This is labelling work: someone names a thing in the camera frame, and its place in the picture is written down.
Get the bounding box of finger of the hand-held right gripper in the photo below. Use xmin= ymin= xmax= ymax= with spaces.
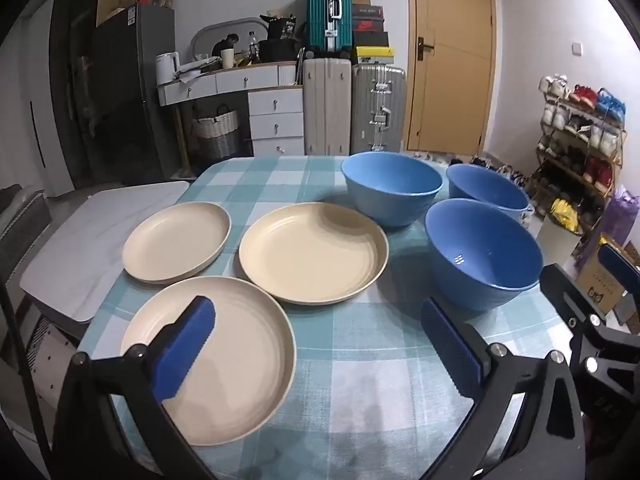
xmin=598 ymin=242 xmax=640 ymax=306
xmin=539 ymin=262 xmax=640 ymax=396

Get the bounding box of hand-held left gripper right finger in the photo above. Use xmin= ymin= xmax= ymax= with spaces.
xmin=421 ymin=297 xmax=586 ymax=480

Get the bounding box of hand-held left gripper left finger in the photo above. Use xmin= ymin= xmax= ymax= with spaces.
xmin=50 ymin=295 xmax=217 ymax=480

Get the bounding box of cream plate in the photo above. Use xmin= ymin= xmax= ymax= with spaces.
xmin=122 ymin=202 xmax=232 ymax=285
xmin=120 ymin=276 xmax=297 ymax=447
xmin=238 ymin=202 xmax=390 ymax=307

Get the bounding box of blue bowl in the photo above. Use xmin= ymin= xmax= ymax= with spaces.
xmin=425 ymin=198 xmax=544 ymax=312
xmin=446 ymin=163 xmax=532 ymax=223
xmin=341 ymin=151 xmax=445 ymax=228

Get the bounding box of cardboard box with cat print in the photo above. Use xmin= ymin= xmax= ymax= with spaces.
xmin=577 ymin=232 xmax=636 ymax=328

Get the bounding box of white trash bin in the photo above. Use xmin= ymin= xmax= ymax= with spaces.
xmin=537 ymin=199 xmax=591 ymax=267

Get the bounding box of purple plastic bag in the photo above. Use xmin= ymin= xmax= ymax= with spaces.
xmin=575 ymin=185 xmax=640 ymax=271

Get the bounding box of grey paper bag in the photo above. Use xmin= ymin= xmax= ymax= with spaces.
xmin=617 ymin=290 xmax=640 ymax=333

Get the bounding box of teal checked tablecloth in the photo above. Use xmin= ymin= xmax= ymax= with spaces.
xmin=77 ymin=155 xmax=576 ymax=480

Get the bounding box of scattered shoes group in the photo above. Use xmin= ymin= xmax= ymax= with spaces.
xmin=412 ymin=151 xmax=532 ymax=196

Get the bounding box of wooden shoe rack with shoes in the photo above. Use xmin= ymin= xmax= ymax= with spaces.
xmin=532 ymin=74 xmax=628 ymax=211

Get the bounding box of woven basket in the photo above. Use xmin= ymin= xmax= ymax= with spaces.
xmin=192 ymin=105 xmax=241 ymax=158

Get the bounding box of wooden door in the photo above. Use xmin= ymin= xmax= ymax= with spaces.
xmin=406 ymin=0 xmax=497 ymax=151

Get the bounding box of white dresser with drawers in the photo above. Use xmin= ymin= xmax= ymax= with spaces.
xmin=157 ymin=60 xmax=306 ymax=157

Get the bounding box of silver suitcase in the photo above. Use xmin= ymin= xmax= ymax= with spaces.
xmin=350 ymin=63 xmax=407 ymax=153

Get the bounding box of grey fridge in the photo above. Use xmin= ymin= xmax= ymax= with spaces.
xmin=92 ymin=2 xmax=182 ymax=185

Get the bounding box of beige suitcase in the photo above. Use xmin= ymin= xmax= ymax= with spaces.
xmin=302 ymin=57 xmax=352 ymax=157

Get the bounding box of white kettle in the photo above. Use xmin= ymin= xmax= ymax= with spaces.
xmin=155 ymin=52 xmax=180 ymax=86

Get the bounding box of plain black shoe box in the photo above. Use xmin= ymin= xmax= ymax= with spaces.
xmin=352 ymin=31 xmax=389 ymax=48

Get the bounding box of oval mirror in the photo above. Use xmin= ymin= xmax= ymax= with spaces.
xmin=190 ymin=16 xmax=281 ymax=61

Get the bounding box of black printed bag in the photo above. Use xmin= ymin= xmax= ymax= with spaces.
xmin=259 ymin=12 xmax=306 ymax=61

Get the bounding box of teal suitcase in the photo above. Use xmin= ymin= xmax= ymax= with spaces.
xmin=306 ymin=0 xmax=353 ymax=58

